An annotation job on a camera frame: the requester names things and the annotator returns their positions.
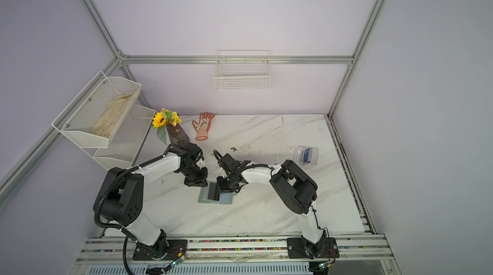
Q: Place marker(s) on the thin dark credit card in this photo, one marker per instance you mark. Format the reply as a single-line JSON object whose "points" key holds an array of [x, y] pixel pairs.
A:
{"points": [[214, 192]]}

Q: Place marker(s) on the orange white work glove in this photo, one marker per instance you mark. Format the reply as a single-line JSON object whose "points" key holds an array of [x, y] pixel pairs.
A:
{"points": [[202, 125]]}

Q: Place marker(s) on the yellow sunflower bouquet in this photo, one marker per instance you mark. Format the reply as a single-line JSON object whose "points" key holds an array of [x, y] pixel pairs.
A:
{"points": [[166, 123]]}

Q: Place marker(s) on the white wire wall basket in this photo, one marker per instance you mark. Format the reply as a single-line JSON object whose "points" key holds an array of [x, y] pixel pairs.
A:
{"points": [[238, 70]]}

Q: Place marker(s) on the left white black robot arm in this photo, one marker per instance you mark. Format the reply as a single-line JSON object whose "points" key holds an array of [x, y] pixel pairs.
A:
{"points": [[119, 203]]}

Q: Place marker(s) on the white mesh shelf basket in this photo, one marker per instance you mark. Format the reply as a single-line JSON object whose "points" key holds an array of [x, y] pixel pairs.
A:
{"points": [[76, 120], [128, 140]]}

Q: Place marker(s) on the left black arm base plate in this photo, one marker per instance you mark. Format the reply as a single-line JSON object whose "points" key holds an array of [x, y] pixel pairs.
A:
{"points": [[168, 250]]}

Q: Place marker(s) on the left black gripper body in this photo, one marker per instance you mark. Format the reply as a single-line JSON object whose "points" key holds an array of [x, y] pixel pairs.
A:
{"points": [[194, 177]]}

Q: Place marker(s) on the upper white mesh shelf basket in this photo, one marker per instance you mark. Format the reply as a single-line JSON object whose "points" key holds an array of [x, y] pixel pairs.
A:
{"points": [[76, 120]]}

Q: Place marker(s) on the dark glass vase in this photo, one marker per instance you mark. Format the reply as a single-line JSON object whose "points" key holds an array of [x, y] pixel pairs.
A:
{"points": [[177, 135]]}

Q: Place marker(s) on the beige cloth glove in basket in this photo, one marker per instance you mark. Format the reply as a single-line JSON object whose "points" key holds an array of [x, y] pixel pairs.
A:
{"points": [[108, 121]]}

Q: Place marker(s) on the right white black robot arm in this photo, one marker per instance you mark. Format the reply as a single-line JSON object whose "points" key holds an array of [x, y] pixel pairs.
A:
{"points": [[295, 188]]}

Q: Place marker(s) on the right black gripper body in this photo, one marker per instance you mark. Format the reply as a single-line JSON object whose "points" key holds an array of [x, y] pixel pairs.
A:
{"points": [[224, 184]]}

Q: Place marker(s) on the clear acrylic card box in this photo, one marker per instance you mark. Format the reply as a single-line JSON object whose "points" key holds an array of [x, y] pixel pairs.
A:
{"points": [[297, 155]]}

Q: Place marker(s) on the lower white mesh shelf basket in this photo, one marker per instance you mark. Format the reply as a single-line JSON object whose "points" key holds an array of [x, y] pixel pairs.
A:
{"points": [[128, 140]]}

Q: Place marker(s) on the stack of assorted cards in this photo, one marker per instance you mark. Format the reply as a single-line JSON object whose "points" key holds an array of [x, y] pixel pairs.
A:
{"points": [[307, 155]]}

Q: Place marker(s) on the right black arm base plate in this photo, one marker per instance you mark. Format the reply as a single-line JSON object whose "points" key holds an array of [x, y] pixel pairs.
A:
{"points": [[326, 247]]}

